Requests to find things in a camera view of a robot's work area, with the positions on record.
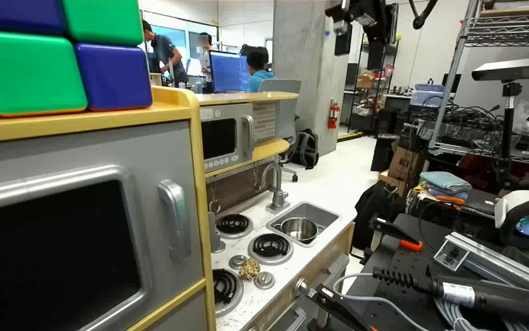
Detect red fire extinguisher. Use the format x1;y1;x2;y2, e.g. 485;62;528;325
326;99;344;132

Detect person in light shirt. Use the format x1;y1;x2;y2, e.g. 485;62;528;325
195;31;217;93

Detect black coil stove burner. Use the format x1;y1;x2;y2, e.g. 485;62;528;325
214;211;256;241
247;231;296;266
212;266;247;318

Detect black bag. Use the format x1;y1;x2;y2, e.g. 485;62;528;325
351;178;412;253

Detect small metal pot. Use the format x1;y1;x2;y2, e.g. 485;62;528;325
278;215;320;246

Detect black metal clamp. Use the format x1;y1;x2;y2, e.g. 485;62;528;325
294;277;379;331

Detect black stereo camera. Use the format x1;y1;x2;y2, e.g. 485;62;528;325
471;55;529;84

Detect grey stove knob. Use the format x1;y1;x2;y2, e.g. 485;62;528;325
254;270;278;292
228;253;250;272

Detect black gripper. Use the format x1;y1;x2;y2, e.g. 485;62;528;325
333;0;401;71

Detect aluminium extrusion bar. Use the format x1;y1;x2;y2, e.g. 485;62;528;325
432;229;529;296

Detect small green plastic block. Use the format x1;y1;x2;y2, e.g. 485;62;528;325
61;0;146;47

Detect black camera stand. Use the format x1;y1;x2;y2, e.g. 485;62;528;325
498;81;524;187

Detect grey cable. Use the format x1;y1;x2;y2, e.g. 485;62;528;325
331;272;434;331

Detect grey office chair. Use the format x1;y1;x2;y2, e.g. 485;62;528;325
258;77;304;147

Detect large green plastic block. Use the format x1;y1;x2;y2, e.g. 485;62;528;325
0;27;91;119

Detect slanted metal ladder rail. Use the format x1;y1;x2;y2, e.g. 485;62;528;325
425;0;485;156

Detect yellow grey toy kitchen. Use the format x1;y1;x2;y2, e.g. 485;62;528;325
0;84;359;331

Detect dark blue plastic block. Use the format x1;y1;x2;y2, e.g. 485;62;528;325
0;0;69;36

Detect wire shelf rack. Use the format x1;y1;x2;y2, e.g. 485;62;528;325
463;3;529;49

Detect small grey toy microwave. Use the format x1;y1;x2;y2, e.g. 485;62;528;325
201;103;258;174

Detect black backpack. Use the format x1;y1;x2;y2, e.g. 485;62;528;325
287;127;322;172

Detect grey toy sink basin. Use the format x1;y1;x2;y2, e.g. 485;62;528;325
267;200;342;248

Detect grey toy faucet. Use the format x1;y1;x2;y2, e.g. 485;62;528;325
258;160;293;215

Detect black clamp orange handle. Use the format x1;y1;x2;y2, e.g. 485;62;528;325
368;213;429;257

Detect blue storage bin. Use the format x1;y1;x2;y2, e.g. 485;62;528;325
408;81;449;110

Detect brown cardboard box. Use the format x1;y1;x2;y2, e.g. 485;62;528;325
388;143;427;185

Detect small tan plushie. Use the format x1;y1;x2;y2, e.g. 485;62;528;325
238;257;263;283

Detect large grey oven handle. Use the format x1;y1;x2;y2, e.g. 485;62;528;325
157;176;193;261

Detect person in dark shirt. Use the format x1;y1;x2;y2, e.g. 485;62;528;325
142;18;192;88

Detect rounded blue plastic block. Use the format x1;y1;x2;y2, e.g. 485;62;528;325
74;42;155;112

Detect white round device teal lens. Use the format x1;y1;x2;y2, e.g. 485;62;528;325
493;187;529;253

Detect black ribbed cable connector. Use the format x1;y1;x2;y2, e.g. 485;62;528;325
370;264;529;327

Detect seated person in blue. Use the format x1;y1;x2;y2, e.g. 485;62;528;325
239;44;278;93

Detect blue monitor screen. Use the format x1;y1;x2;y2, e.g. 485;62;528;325
208;51;252;93

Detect large dark oven window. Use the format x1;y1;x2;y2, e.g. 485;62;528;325
0;163;157;331

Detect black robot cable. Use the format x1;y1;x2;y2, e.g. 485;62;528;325
407;0;441;31

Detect teal folded cloth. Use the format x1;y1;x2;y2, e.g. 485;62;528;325
419;169;474;195

